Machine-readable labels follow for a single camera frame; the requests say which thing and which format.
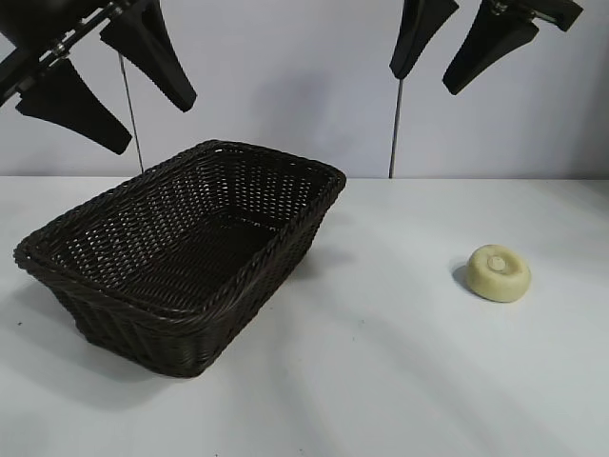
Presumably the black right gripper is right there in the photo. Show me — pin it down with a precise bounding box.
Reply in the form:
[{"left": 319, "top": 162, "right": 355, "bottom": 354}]
[{"left": 389, "top": 0, "right": 584, "bottom": 96}]

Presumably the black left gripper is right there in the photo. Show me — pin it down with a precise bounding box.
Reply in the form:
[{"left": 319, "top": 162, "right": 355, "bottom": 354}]
[{"left": 0, "top": 0, "right": 198, "bottom": 155}]

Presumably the dark brown woven basket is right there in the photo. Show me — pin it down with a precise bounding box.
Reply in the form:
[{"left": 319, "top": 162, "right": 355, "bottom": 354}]
[{"left": 12, "top": 138, "right": 347, "bottom": 380}]

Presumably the pale yellow egg yolk pastry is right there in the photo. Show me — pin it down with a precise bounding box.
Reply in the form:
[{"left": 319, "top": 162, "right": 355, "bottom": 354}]
[{"left": 464, "top": 243, "right": 533, "bottom": 303}]

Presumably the thin dark backdrop pole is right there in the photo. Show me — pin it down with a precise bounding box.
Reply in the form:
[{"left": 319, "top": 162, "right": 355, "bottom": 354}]
[
  {"left": 388, "top": 78, "right": 404, "bottom": 179},
  {"left": 119, "top": 50, "right": 145, "bottom": 171}
]

